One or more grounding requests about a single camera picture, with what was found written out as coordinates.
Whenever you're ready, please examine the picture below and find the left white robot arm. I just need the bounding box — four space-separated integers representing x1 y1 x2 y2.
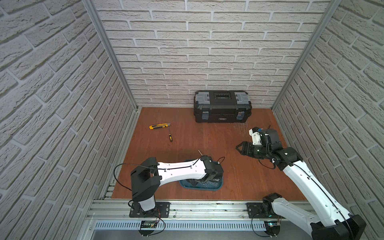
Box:
131 155 224 212

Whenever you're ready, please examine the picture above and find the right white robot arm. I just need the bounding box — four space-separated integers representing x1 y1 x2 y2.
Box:
236 142 367 240

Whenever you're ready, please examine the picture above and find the teal plastic tray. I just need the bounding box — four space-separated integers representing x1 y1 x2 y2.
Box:
179 175 223 191

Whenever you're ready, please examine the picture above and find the black plastic toolbox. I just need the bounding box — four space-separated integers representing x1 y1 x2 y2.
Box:
194 90 252 123

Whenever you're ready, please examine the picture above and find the yellow utility knife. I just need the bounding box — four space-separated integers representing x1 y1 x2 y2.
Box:
149 123 171 130

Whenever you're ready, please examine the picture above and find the left controller board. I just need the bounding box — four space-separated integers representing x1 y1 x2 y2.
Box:
139 221 159 237

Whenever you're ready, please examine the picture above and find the controller board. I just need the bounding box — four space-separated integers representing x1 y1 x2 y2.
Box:
264 222 281 238
139 221 159 237

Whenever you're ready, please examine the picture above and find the right controller board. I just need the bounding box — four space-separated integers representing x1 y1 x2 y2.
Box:
264 222 281 238

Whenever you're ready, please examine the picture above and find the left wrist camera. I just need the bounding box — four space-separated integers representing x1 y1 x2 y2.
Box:
206 161 224 182

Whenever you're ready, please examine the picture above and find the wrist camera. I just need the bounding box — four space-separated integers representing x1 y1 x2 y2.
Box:
206 161 224 182
248 126 283 151

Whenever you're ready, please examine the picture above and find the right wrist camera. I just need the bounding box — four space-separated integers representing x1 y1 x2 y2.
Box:
248 126 283 151

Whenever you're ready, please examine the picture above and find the small yellow-handled screwdriver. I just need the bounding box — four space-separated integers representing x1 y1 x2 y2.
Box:
168 126 173 142

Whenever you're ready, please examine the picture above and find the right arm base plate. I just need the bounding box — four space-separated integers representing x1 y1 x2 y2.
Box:
246 202 280 219

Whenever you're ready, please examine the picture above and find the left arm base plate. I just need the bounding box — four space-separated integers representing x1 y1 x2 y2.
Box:
129 201 171 218

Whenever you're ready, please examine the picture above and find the aluminium front rail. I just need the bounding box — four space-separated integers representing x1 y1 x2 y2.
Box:
86 200 285 221

